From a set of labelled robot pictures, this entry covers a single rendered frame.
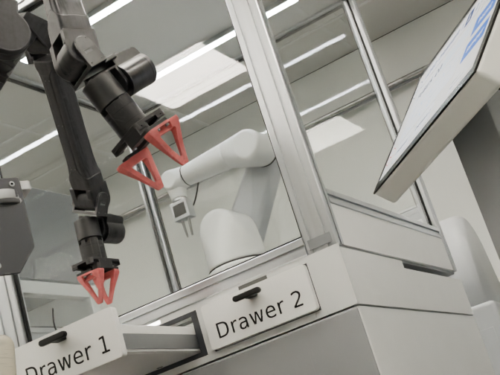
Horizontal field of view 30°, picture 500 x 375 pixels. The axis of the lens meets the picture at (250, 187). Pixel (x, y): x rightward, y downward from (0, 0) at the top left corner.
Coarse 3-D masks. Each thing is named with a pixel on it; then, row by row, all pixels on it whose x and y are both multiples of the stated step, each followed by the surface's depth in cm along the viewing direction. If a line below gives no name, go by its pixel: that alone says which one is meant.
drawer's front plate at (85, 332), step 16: (80, 320) 201; (96, 320) 199; (112, 320) 197; (80, 336) 200; (96, 336) 198; (112, 336) 196; (16, 352) 208; (32, 352) 206; (48, 352) 204; (64, 352) 202; (96, 352) 198; (112, 352) 196; (16, 368) 207; (48, 368) 203; (80, 368) 199; (96, 368) 199
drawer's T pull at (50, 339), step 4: (60, 332) 198; (64, 332) 198; (48, 336) 200; (52, 336) 199; (56, 336) 199; (60, 336) 198; (64, 336) 198; (40, 340) 201; (44, 340) 200; (48, 340) 200; (52, 340) 199; (56, 340) 199; (60, 340) 201; (40, 344) 200; (44, 344) 200
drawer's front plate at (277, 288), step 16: (288, 272) 214; (304, 272) 212; (272, 288) 216; (288, 288) 214; (304, 288) 212; (208, 304) 223; (224, 304) 221; (240, 304) 219; (256, 304) 217; (272, 304) 215; (288, 304) 213; (304, 304) 211; (208, 320) 223; (224, 320) 220; (240, 320) 218; (272, 320) 214; (288, 320) 213; (208, 336) 222; (240, 336) 218
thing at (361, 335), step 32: (320, 320) 211; (352, 320) 207; (384, 320) 218; (416, 320) 238; (448, 320) 263; (256, 352) 217; (288, 352) 213; (320, 352) 210; (352, 352) 206; (384, 352) 209; (416, 352) 228; (448, 352) 251; (480, 352) 278
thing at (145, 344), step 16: (128, 336) 201; (144, 336) 207; (160, 336) 212; (176, 336) 218; (192, 336) 224; (128, 352) 200; (144, 352) 206; (160, 352) 211; (176, 352) 217; (192, 352) 224; (112, 368) 213; (128, 368) 219; (144, 368) 226
